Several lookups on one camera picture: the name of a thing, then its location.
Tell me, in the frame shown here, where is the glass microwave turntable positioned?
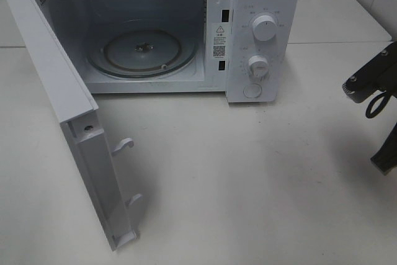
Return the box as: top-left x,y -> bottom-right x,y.
87,29 -> 198,79

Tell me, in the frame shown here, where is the white timer knob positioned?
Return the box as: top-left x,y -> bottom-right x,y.
248,55 -> 269,79

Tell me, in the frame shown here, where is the upper white power knob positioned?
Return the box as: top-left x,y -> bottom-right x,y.
252,14 -> 278,42

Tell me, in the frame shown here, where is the white warning label sticker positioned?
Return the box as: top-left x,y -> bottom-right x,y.
211,22 -> 230,60

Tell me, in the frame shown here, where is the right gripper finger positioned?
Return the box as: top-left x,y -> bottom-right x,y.
370,125 -> 397,174

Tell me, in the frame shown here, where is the white microwave door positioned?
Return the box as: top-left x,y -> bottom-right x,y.
7,0 -> 141,250

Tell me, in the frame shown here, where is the round white door button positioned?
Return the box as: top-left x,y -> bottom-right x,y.
243,84 -> 262,99

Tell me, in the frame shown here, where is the white microwave oven body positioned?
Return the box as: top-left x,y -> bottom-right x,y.
40,0 -> 297,103

